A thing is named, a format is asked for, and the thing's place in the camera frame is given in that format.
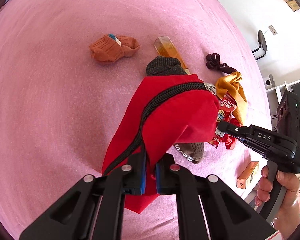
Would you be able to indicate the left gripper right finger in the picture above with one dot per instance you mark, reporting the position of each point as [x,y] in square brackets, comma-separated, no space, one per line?
[206,207]

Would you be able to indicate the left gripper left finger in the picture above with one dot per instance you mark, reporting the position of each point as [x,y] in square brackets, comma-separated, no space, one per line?
[93,207]

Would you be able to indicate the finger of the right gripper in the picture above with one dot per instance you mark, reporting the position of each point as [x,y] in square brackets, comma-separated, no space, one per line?
[240,133]

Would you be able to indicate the red snack wrapper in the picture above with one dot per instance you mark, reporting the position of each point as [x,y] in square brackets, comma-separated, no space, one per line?
[226,107]

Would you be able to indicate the gold L'Oreal box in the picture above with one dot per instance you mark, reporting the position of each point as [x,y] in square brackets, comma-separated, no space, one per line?
[247,176]

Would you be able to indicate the orange drawstring bag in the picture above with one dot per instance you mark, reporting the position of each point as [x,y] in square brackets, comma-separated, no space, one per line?
[231,84]

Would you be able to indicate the brown grey sock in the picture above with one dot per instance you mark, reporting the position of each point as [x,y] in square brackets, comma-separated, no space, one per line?
[165,66]

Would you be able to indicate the maroon hair band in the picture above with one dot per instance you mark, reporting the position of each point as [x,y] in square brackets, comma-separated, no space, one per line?
[213,63]

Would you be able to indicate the red zipper pouch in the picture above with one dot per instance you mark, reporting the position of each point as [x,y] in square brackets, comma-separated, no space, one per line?
[164,110]

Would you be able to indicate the amber perfume bottle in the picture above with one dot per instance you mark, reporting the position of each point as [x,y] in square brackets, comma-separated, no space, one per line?
[165,47]

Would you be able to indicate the rust orange sock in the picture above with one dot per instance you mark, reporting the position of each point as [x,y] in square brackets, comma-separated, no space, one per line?
[110,48]

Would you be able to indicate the white desk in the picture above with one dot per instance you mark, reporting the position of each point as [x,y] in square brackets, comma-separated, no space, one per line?
[284,105]

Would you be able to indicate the black chair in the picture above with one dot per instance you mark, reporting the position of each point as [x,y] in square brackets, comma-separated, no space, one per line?
[261,45]

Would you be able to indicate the pink bed sheet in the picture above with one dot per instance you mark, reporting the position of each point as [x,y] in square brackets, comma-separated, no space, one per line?
[59,108]

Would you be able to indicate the framed wall picture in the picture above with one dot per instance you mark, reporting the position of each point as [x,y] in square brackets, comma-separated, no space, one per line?
[292,4]

